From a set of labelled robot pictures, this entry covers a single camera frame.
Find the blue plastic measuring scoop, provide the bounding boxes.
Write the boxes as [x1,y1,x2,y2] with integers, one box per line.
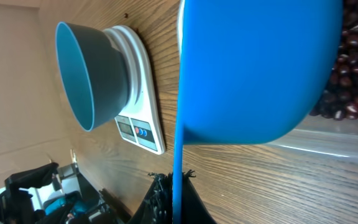
[172,0,343,223]

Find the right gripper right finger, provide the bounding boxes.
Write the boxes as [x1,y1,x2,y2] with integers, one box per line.
[181,170,216,224]

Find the red beans in container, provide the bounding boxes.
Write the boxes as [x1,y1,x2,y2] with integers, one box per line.
[310,0,358,121]

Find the teal metal bowl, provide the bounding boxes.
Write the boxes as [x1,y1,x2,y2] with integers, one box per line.
[55,22,129,131]

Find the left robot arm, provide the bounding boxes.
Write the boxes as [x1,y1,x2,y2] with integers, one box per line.
[0,162,120,224]

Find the white digital kitchen scale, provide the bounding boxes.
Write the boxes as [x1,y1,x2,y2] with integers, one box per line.
[103,25,165,155]

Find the clear plastic container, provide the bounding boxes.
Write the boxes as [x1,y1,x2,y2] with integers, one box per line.
[267,116,358,162]

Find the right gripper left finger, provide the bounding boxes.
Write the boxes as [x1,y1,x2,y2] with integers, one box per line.
[127,172,173,224]

